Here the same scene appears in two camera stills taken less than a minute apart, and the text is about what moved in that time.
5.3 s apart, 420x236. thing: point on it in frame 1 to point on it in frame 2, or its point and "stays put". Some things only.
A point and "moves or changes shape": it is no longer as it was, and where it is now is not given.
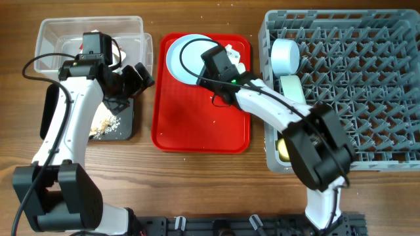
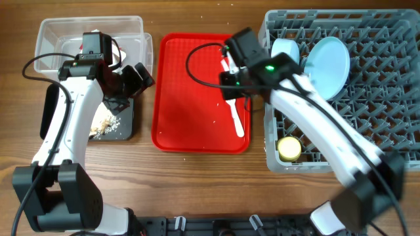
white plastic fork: [233, 55] moves or changes shape
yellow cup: [282, 150] stays put
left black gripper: [137, 84] stays put
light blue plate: [191, 58] to [327, 65]
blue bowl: [285, 56] stays put
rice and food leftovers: [105, 126] stays put
